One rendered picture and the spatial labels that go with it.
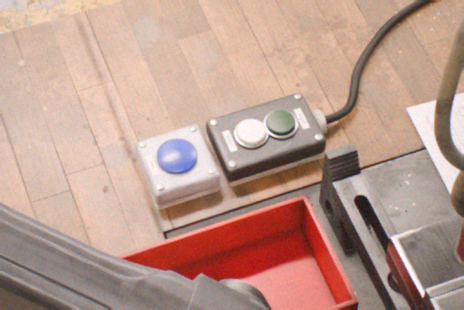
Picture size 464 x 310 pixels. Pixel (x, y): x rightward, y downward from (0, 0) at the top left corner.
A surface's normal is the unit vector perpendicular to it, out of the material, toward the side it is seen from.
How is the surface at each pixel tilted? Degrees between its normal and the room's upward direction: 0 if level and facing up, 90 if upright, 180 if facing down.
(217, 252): 90
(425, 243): 0
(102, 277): 23
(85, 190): 0
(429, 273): 0
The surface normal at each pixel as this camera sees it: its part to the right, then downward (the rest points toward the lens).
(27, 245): 0.38, -0.41
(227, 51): 0.00, -0.55
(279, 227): 0.35, 0.78
